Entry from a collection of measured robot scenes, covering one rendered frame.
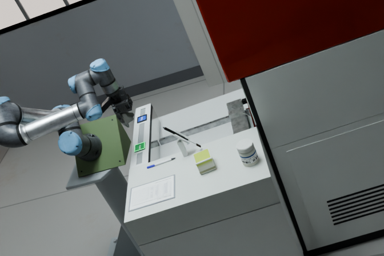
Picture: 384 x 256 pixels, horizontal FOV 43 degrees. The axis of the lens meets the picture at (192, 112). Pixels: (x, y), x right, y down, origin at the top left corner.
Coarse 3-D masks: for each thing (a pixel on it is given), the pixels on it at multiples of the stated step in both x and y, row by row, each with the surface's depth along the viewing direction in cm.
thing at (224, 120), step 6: (216, 120) 254; (222, 120) 252; (228, 120) 253; (198, 126) 255; (204, 126) 254; (210, 126) 254; (216, 126) 254; (180, 132) 257; (186, 132) 255; (192, 132) 255; (198, 132) 256; (162, 138) 258; (168, 138) 257; (174, 138) 257; (162, 144) 259
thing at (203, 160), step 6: (204, 150) 205; (198, 156) 203; (204, 156) 201; (210, 156) 200; (198, 162) 199; (204, 162) 200; (210, 162) 200; (198, 168) 201; (204, 168) 201; (210, 168) 202
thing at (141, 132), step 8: (136, 112) 269; (144, 112) 266; (136, 120) 262; (136, 128) 255; (144, 128) 252; (136, 136) 248; (144, 136) 245; (136, 144) 242; (136, 152) 236; (144, 152) 234; (136, 160) 231; (144, 160) 228
